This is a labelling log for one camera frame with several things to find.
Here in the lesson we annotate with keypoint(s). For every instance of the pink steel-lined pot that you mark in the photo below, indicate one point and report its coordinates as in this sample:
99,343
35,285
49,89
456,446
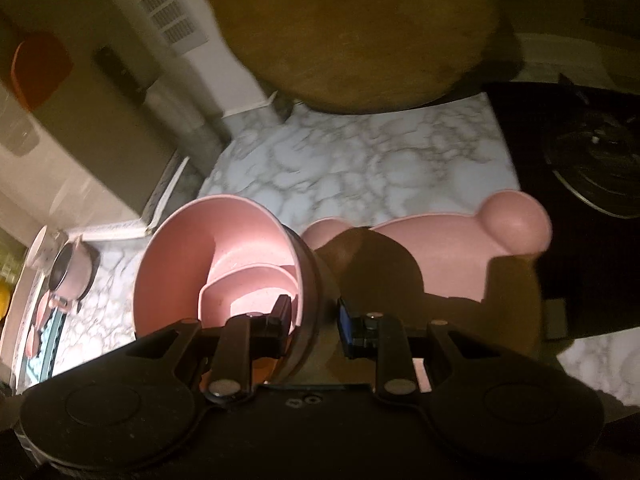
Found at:
75,270

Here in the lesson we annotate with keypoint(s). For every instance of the pink bowl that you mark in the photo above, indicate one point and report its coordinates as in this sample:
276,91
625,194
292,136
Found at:
200,250

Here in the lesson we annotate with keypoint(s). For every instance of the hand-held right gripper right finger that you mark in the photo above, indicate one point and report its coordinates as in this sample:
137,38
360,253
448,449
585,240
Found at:
344,325

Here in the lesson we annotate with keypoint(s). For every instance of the pink bear-shaped plate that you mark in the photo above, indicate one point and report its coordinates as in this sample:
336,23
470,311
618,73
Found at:
450,250

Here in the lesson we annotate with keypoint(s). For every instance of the white floral bowl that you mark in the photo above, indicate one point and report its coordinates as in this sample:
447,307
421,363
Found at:
37,250

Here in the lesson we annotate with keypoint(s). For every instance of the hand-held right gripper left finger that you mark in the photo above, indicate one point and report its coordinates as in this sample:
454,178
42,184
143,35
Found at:
280,317

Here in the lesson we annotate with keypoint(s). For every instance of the blue ice tray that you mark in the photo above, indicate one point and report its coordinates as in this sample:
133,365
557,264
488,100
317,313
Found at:
50,355

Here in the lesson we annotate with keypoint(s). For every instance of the round wooden cutting board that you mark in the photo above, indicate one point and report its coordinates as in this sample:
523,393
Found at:
350,35

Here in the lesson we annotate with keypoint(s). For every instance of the yellow cup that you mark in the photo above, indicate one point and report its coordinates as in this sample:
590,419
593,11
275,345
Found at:
3,302

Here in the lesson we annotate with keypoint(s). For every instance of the pink heart-shaped dish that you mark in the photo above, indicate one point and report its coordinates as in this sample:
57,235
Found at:
235,300

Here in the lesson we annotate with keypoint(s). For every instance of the white vent grille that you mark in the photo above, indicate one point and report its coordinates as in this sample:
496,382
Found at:
160,5

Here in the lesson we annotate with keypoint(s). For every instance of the pink leaf-shaped dish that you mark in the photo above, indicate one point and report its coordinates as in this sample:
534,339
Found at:
35,340
55,305

